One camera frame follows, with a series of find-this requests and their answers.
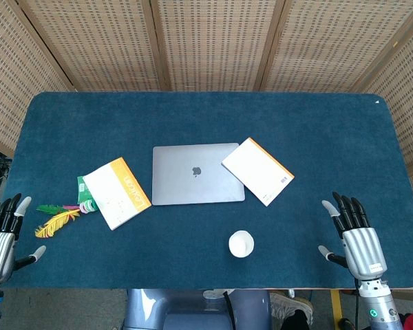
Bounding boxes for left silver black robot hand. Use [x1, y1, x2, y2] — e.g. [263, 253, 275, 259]
[0, 192, 47, 285]

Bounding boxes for black torso cable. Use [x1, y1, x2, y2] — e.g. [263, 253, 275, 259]
[222, 290, 236, 330]

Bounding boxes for white floral paper cup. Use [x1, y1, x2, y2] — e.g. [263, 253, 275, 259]
[228, 230, 255, 259]

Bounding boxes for Lexicon notebook orange stripe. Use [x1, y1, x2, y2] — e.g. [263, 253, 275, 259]
[82, 157, 152, 231]

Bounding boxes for blue felt table mat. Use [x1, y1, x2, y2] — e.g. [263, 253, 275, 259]
[1, 91, 413, 291]

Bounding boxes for woven bamboo screen panel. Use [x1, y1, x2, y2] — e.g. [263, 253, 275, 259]
[140, 0, 286, 92]
[0, 0, 76, 157]
[254, 0, 413, 94]
[360, 13, 413, 210]
[6, 0, 170, 92]

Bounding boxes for white notepad orange edge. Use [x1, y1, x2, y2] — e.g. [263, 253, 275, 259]
[221, 137, 295, 208]

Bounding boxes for grey closed laptop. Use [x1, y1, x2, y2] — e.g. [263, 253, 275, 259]
[151, 142, 246, 206]

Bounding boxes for grey blue robot torso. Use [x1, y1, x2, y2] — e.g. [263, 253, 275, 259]
[122, 288, 273, 330]

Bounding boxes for grey sneaker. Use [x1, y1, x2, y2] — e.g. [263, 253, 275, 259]
[269, 291, 315, 326]

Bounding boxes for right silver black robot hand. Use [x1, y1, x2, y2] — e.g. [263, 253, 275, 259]
[317, 191, 389, 280]

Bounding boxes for green snack packet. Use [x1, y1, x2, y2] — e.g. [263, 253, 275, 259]
[76, 175, 97, 204]

